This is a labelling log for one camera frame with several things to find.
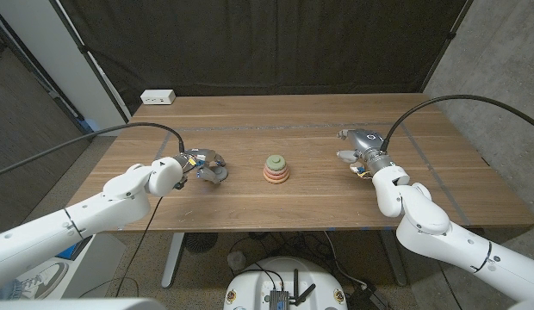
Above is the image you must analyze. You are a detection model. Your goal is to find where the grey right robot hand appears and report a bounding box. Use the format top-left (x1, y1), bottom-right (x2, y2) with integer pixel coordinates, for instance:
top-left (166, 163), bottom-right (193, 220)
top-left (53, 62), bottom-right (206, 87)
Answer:
top-left (335, 127), bottom-right (397, 176)

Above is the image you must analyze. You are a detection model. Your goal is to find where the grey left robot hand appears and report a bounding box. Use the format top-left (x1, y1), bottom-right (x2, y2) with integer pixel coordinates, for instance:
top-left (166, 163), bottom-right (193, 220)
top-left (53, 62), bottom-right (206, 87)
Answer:
top-left (177, 148), bottom-right (228, 185)

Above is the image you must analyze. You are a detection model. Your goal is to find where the sage green ring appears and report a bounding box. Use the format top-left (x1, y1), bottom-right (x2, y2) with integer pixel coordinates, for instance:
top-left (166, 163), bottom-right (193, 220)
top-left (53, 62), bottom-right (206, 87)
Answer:
top-left (265, 154), bottom-right (288, 171)

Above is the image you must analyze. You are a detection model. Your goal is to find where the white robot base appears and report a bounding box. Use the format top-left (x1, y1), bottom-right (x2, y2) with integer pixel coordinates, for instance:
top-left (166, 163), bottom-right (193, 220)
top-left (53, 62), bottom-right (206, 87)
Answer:
top-left (223, 257), bottom-right (349, 310)

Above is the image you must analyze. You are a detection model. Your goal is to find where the white power strip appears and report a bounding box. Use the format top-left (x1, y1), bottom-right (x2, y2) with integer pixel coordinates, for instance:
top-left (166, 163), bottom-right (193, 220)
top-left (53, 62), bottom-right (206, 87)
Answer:
top-left (140, 89), bottom-right (177, 106)

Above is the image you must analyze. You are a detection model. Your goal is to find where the black round floor fan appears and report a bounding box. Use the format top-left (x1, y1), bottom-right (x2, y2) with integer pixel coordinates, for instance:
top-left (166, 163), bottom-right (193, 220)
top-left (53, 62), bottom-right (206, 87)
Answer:
top-left (184, 232), bottom-right (219, 255)

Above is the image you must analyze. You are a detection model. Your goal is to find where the grey round floor object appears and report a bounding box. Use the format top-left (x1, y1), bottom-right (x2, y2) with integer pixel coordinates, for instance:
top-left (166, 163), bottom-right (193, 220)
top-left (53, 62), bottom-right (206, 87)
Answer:
top-left (227, 251), bottom-right (248, 272)

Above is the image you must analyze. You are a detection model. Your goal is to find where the metal table leg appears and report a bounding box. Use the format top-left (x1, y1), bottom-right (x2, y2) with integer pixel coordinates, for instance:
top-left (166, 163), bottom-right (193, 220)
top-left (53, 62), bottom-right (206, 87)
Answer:
top-left (161, 232), bottom-right (186, 289)
top-left (381, 230), bottom-right (409, 288)

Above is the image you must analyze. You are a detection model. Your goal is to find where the black backdrop stand pole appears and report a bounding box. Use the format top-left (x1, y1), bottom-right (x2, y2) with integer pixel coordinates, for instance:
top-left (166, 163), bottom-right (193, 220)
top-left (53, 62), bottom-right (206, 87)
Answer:
top-left (420, 0), bottom-right (475, 92)
top-left (49, 0), bottom-right (133, 122)

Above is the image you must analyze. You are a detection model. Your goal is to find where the black backdrop curtain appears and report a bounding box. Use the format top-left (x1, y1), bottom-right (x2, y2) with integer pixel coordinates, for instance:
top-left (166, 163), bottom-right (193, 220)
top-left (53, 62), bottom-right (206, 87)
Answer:
top-left (58, 0), bottom-right (474, 116)

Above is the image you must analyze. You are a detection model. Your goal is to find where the black power adapter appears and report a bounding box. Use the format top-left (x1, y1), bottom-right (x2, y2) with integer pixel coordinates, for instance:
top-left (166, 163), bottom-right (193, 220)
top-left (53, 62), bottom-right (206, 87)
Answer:
top-left (347, 283), bottom-right (391, 310)

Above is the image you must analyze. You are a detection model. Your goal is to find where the blue foot pedal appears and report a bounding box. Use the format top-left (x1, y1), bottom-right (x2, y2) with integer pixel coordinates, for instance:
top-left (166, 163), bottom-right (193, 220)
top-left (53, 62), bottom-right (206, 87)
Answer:
top-left (55, 235), bottom-right (94, 262)

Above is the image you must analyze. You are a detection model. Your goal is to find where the black antenna radio box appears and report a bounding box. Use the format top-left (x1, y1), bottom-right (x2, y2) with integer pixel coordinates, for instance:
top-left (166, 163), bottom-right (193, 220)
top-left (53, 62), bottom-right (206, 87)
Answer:
top-left (269, 269), bottom-right (318, 310)

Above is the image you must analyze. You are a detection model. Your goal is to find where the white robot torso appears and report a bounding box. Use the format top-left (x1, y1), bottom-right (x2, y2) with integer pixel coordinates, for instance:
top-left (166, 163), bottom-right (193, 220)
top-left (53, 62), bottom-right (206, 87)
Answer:
top-left (0, 297), bottom-right (167, 310)

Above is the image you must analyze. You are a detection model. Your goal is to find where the white grey sneaker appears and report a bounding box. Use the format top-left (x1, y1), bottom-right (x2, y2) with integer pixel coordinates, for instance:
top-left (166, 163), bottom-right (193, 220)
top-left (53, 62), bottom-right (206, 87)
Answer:
top-left (16, 261), bottom-right (70, 299)

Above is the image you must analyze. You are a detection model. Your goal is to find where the person's blue jeans leg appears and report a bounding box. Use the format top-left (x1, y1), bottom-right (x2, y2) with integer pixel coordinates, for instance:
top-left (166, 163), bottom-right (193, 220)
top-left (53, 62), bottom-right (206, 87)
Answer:
top-left (0, 278), bottom-right (29, 301)

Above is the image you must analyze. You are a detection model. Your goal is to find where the large orange ring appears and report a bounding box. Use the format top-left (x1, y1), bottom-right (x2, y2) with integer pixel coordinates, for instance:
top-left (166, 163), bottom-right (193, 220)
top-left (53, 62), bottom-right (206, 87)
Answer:
top-left (262, 173), bottom-right (290, 185)

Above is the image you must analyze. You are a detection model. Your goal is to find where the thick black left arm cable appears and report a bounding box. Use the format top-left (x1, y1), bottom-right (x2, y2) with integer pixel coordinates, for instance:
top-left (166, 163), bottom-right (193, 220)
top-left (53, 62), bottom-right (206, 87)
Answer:
top-left (0, 121), bottom-right (186, 180)

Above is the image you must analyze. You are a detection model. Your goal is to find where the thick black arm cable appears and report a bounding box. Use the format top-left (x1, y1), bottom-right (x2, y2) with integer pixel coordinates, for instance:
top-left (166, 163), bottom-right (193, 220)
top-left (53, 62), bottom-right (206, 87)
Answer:
top-left (0, 121), bottom-right (186, 180)
top-left (380, 94), bottom-right (534, 152)

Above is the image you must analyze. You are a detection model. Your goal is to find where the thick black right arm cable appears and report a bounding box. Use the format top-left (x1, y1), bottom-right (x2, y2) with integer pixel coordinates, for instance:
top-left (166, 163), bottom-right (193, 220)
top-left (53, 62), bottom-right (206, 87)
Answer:
top-left (380, 94), bottom-right (534, 152)

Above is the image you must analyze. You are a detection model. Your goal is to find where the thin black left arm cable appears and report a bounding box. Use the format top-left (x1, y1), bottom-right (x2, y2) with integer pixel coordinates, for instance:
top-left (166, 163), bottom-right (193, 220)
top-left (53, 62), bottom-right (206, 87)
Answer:
top-left (115, 196), bottom-right (165, 298)

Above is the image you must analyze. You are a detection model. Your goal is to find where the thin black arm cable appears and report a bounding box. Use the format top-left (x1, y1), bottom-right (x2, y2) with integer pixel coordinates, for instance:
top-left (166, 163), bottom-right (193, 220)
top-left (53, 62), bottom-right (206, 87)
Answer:
top-left (438, 262), bottom-right (466, 310)
top-left (115, 196), bottom-right (165, 298)

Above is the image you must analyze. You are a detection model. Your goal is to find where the grey floor cable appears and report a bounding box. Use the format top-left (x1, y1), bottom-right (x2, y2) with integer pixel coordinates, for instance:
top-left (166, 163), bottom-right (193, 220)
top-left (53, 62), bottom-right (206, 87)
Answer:
top-left (323, 231), bottom-right (368, 288)

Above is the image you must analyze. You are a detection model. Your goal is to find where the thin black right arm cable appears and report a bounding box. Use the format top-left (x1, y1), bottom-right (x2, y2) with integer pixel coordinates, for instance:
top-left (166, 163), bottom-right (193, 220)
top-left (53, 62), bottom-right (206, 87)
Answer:
top-left (438, 262), bottom-right (466, 310)

